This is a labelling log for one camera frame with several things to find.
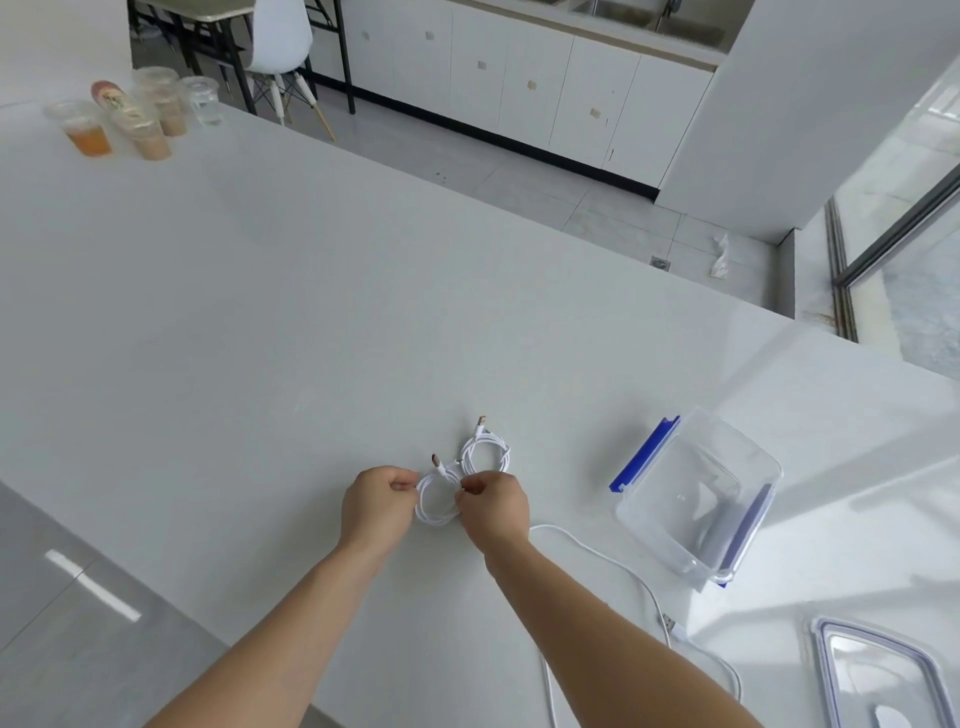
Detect person's right hand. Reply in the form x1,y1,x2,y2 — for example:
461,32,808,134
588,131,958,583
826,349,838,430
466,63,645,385
457,470,532,560

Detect person's left hand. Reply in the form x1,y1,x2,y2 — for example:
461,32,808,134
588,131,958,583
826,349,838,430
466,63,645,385
341,466,421,560

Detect clear container with blue clips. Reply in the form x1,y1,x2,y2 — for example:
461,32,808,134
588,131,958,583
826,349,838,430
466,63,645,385
608,407,784,589

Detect clear container lid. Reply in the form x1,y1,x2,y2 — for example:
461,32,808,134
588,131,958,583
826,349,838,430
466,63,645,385
809,614,960,728

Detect person's right forearm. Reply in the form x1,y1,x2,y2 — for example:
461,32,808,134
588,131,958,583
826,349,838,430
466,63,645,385
483,536,766,728

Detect person's left forearm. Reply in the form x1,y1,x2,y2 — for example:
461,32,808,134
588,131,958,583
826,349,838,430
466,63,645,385
146,539,395,728

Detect plastic cup brown drink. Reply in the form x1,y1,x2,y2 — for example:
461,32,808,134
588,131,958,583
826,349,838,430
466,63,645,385
133,65,189,139
108,104,174,163

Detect white kitchen cabinet counter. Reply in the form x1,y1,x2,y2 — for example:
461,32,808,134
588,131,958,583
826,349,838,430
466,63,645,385
307,0,733,200

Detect plastic cup orange drink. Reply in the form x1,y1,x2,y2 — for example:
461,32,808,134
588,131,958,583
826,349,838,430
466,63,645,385
42,99,114,159

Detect white plastic chair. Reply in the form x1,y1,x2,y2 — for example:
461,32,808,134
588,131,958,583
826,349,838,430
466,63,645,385
243,0,337,142

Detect brown printed bottle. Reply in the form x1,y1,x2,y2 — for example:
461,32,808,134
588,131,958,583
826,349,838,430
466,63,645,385
89,78,144,121

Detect steel sink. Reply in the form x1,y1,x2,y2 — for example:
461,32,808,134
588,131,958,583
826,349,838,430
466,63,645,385
573,0,733,50

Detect beige table black legs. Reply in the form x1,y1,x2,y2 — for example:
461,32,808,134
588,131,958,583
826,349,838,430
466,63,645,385
127,0,355,115

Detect dark window frame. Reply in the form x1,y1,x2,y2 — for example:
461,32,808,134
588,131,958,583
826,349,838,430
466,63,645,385
824,161,960,343

